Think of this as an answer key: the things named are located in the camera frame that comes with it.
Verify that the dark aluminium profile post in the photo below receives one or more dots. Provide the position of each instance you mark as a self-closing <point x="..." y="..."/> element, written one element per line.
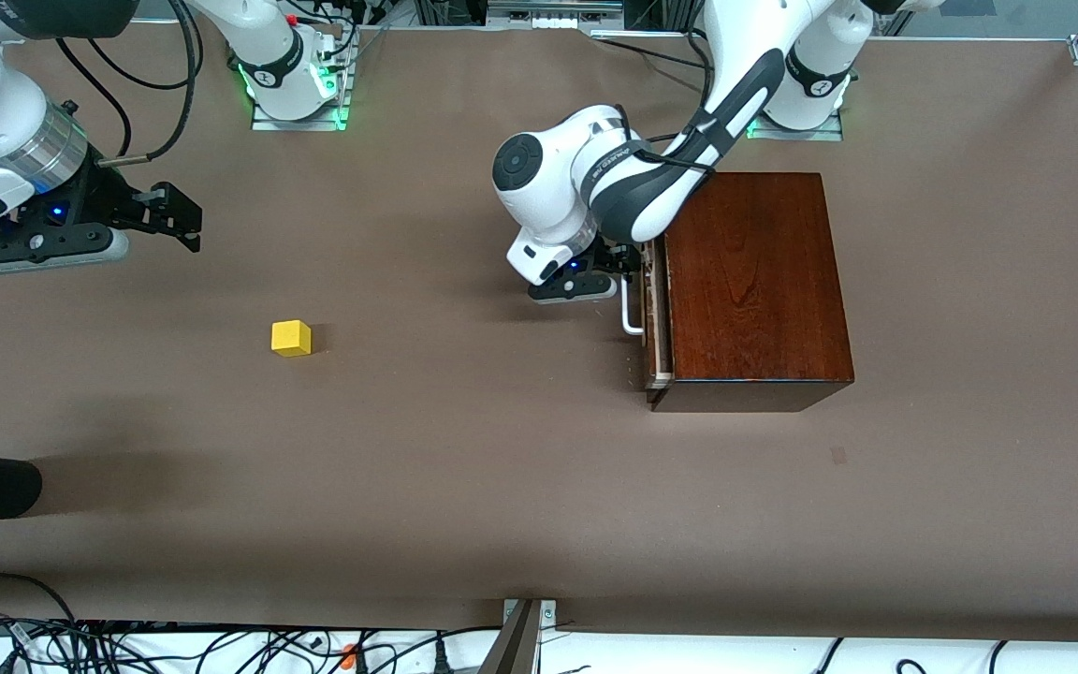
<point x="513" y="651"/>

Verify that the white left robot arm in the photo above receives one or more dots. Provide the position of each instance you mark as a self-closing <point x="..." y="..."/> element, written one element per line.
<point x="548" y="178"/>

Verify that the dark wooden drawer cabinet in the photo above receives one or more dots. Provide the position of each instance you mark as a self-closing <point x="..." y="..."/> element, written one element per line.
<point x="764" y="300"/>

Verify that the silver mounting bracket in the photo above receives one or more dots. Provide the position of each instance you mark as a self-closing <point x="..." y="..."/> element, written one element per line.
<point x="548" y="613"/>

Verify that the yellow cube block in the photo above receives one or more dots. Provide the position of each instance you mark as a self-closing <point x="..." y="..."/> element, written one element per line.
<point x="291" y="339"/>

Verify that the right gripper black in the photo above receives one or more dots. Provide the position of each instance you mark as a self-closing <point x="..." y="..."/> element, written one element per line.
<point x="105" y="199"/>

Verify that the aluminium frame rail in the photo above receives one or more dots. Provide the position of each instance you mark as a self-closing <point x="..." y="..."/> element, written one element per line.
<point x="548" y="7"/>

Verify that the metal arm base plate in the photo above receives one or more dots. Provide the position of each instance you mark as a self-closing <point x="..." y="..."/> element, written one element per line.
<point x="300" y="124"/>
<point x="801" y="134"/>

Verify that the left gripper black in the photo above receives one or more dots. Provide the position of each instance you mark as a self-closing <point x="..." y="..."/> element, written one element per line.
<point x="616" y="256"/>

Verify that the black power plug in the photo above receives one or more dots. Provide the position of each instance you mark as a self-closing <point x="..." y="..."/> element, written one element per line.
<point x="441" y="657"/>

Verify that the black equipment box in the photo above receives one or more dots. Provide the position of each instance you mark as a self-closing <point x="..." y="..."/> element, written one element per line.
<point x="651" y="11"/>

